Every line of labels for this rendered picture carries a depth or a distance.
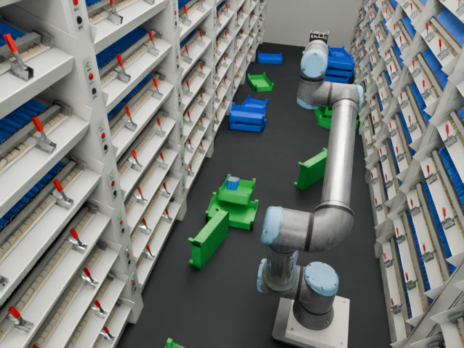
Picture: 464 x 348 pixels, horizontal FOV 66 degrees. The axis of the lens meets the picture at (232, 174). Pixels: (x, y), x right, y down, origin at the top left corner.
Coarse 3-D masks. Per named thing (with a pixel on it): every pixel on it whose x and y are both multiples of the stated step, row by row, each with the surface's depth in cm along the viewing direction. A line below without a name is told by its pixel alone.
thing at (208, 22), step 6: (210, 12) 212; (210, 18) 214; (204, 24) 217; (210, 24) 216; (210, 48) 225; (204, 54) 228; (210, 54) 228; (210, 72) 235; (210, 78) 238; (204, 84) 241; (210, 84) 240; (210, 102) 248; (204, 108) 252; (210, 108) 251; (210, 126) 260; (210, 132) 263; (210, 144) 270; (210, 150) 273; (210, 156) 277
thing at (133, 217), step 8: (168, 144) 187; (176, 144) 188; (168, 152) 188; (176, 152) 190; (168, 160) 183; (152, 168) 174; (160, 168) 177; (168, 168) 182; (152, 176) 171; (160, 176) 173; (144, 184) 165; (152, 184) 167; (136, 192) 160; (144, 192) 162; (152, 192) 164; (136, 208) 154; (144, 208) 156; (128, 216) 150; (136, 216) 152; (128, 224) 147; (136, 224) 153
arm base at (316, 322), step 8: (296, 304) 164; (296, 312) 163; (304, 312) 159; (312, 312) 156; (328, 312) 158; (304, 320) 160; (312, 320) 158; (320, 320) 158; (328, 320) 160; (312, 328) 159; (320, 328) 159
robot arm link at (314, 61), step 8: (312, 48) 126; (320, 48) 127; (304, 56) 125; (312, 56) 124; (320, 56) 123; (304, 64) 126; (312, 64) 125; (320, 64) 124; (304, 72) 127; (312, 72) 126; (320, 72) 126
